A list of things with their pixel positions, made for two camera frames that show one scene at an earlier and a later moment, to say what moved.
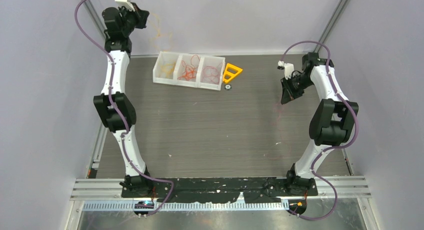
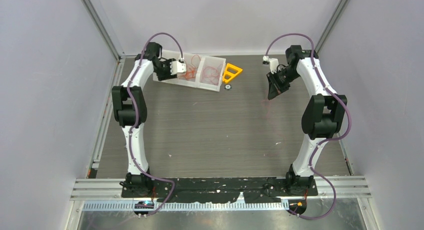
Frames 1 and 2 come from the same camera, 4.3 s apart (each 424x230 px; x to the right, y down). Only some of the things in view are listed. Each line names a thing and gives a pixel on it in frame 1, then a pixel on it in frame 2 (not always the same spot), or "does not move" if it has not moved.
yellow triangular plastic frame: [226, 72] does not move
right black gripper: [287, 95] → [274, 85]
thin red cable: [212, 73] does not move
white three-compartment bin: [190, 69] does not move
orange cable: [189, 71] does not move
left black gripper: [141, 16] → [168, 75]
